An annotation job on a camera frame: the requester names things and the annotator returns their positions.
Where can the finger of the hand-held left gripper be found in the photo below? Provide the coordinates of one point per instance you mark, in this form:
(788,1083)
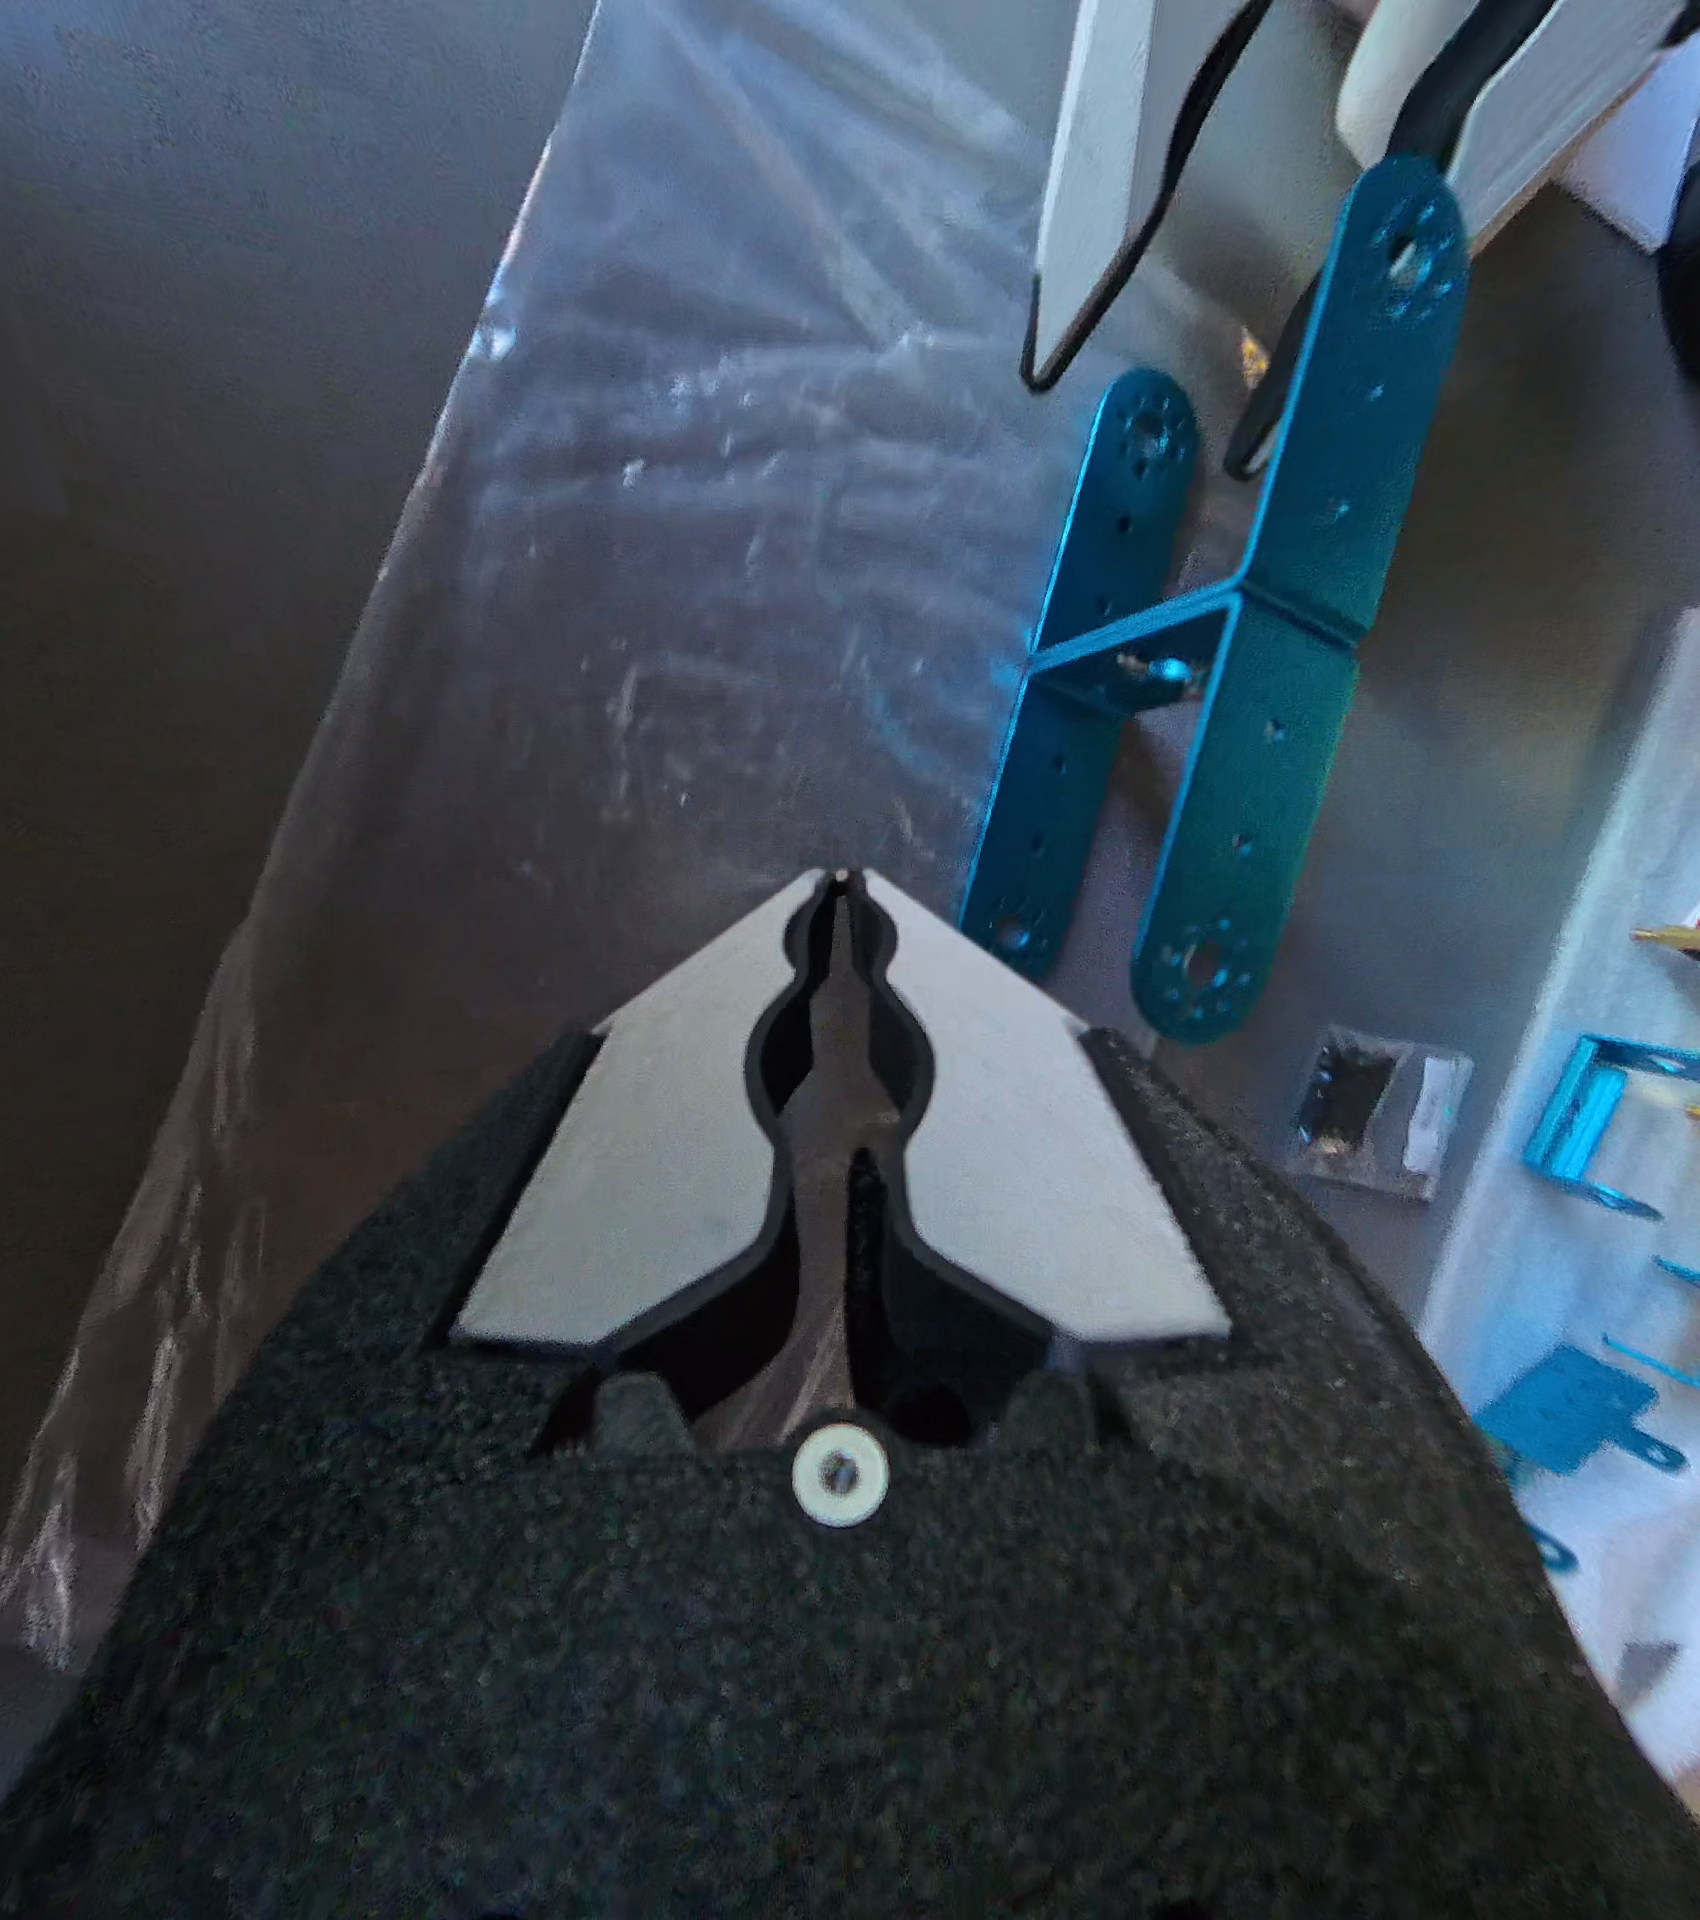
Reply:
(1555,104)
(1104,150)

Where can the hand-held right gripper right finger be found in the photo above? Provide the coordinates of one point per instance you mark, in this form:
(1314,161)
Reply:
(1060,1185)

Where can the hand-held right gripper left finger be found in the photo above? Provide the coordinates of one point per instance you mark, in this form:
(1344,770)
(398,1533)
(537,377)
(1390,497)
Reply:
(641,1185)

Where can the blue H-shaped metal bracket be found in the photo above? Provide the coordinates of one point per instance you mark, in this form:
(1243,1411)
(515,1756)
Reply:
(1270,720)

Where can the group of small zip bags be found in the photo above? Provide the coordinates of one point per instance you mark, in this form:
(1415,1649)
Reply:
(1369,1110)

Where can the clear plastic bag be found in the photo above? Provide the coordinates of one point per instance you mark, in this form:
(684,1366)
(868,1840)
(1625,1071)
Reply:
(714,525)

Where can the white foam sheet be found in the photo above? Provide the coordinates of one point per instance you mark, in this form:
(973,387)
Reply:
(1614,900)

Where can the blue long U bracket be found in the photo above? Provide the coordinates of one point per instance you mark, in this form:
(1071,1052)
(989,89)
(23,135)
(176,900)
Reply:
(1585,1119)

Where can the blue perforated U bracket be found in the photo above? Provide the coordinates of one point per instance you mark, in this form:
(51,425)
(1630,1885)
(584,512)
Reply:
(1563,1411)

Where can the small blue bracket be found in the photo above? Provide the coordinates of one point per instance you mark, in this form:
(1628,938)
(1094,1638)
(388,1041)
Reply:
(1552,1545)

